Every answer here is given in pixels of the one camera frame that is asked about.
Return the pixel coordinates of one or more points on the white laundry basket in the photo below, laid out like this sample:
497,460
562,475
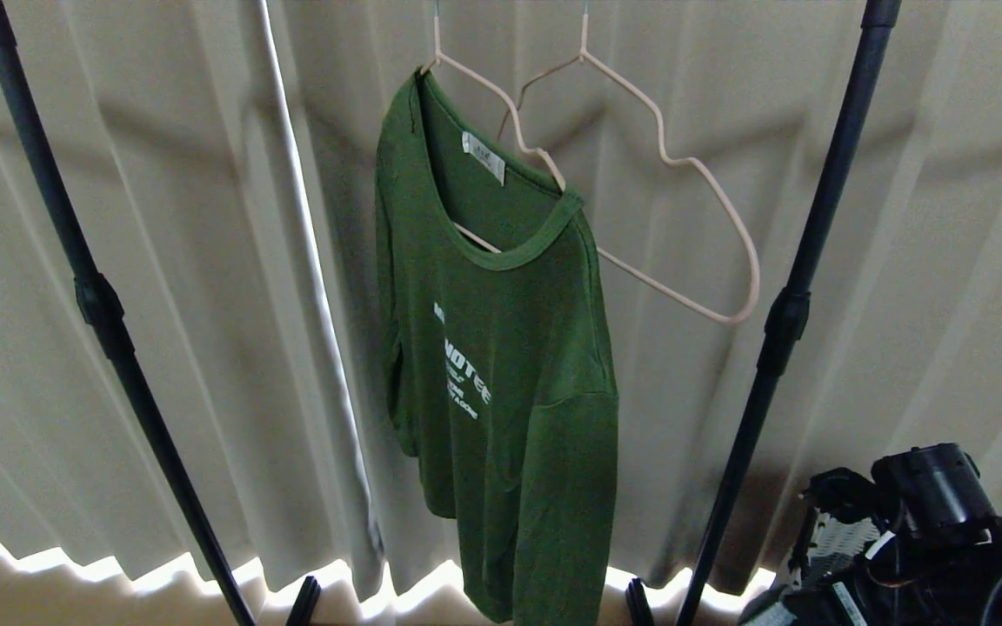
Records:
840,539

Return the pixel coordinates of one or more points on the beige curtain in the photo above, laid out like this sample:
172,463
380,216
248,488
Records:
118,217

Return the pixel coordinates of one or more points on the black clothes rack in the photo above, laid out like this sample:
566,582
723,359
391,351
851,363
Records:
788,317

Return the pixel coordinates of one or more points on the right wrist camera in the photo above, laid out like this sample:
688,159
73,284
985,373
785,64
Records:
840,496

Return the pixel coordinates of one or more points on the green long-sleeved shirt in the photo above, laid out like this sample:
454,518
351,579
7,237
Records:
510,452

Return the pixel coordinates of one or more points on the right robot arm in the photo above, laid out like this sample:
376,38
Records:
936,487

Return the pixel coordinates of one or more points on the pink clothes hanger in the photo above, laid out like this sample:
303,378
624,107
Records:
584,35
437,39

